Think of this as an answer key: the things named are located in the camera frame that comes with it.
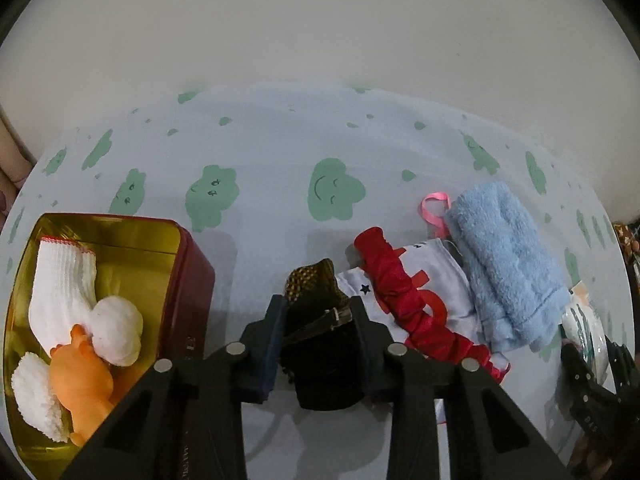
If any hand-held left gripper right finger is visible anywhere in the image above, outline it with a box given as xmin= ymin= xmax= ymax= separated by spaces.
xmin=350 ymin=296 xmax=573 ymax=480

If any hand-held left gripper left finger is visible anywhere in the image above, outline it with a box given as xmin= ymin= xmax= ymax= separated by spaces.
xmin=60 ymin=294 xmax=290 ymax=480

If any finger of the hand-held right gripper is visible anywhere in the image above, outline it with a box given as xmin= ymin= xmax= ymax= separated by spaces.
xmin=560 ymin=341 xmax=601 ymax=401
xmin=605 ymin=337 xmax=639 ymax=396

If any green white tissue packet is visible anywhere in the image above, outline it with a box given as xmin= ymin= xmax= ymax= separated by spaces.
xmin=559 ymin=282 xmax=613 ymax=381

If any dark brown dotted pouch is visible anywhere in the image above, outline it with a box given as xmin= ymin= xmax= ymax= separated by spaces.
xmin=279 ymin=258 xmax=368 ymax=411

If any white cloth red print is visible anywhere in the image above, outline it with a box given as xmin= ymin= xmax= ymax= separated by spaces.
xmin=335 ymin=238 xmax=511 ymax=386

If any red tin box gold interior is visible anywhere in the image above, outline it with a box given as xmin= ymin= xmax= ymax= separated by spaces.
xmin=2 ymin=212 xmax=216 ymax=471

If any light blue towel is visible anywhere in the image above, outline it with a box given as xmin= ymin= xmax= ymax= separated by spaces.
xmin=444 ymin=180 xmax=571 ymax=353

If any white sock ball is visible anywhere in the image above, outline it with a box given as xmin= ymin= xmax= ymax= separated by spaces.
xmin=90 ymin=296 xmax=145 ymax=367

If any orange rubber toy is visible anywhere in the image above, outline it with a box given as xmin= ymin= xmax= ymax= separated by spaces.
xmin=49 ymin=323 xmax=131 ymax=448

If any white ribbed socks red trim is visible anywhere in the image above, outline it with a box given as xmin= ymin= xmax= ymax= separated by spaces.
xmin=27 ymin=235 xmax=98 ymax=356

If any white fluffy sock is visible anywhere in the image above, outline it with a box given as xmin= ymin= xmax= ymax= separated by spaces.
xmin=10 ymin=352 xmax=71 ymax=443

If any brown patterned object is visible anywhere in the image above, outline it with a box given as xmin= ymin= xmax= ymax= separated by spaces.
xmin=612 ymin=220 xmax=640 ymax=261

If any beige leaf-print curtain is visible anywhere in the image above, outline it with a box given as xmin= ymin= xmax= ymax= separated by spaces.
xmin=0 ymin=105 xmax=36 ymax=221

